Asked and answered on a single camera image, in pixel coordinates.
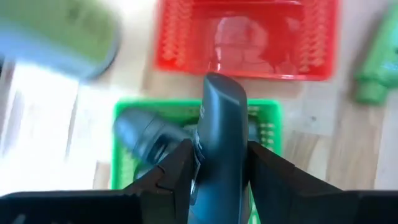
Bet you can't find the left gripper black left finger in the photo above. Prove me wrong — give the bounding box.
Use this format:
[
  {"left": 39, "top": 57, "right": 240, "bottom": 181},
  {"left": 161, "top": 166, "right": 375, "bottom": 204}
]
[{"left": 124, "top": 139, "right": 195, "bottom": 224}]

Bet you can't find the small green piece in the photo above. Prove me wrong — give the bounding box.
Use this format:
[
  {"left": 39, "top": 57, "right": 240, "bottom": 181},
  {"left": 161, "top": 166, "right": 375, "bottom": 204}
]
[{"left": 353, "top": 4, "right": 398, "bottom": 106}]

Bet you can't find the dark grey toiletry bottle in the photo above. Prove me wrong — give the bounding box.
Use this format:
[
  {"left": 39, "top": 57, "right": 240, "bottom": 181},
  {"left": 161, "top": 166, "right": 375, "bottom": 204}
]
[
  {"left": 186, "top": 72, "right": 251, "bottom": 224},
  {"left": 113, "top": 108, "right": 193, "bottom": 166}
]

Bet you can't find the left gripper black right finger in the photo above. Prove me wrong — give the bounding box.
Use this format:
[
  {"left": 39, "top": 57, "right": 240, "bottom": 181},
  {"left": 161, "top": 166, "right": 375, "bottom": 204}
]
[{"left": 248, "top": 141, "right": 358, "bottom": 224}]

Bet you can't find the green plastic basket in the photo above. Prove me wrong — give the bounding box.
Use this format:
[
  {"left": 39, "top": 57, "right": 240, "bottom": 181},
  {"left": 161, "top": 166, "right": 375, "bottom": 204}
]
[{"left": 110, "top": 98, "right": 284, "bottom": 224}]

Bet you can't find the white-lidded green wipes canister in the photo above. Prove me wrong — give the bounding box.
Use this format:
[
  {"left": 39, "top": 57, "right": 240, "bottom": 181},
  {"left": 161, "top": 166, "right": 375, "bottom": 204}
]
[{"left": 0, "top": 0, "right": 122, "bottom": 82}]

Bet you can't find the red plastic basket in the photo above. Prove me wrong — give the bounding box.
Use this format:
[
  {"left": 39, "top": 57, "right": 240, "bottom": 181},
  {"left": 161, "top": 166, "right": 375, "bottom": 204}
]
[{"left": 154, "top": 0, "right": 340, "bottom": 82}]

